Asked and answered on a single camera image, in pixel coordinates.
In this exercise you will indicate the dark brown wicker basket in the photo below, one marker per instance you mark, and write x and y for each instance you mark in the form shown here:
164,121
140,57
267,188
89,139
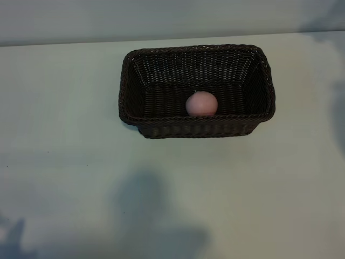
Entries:
161,102

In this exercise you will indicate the pink peach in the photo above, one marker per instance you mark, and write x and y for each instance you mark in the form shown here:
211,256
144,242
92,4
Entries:
201,103

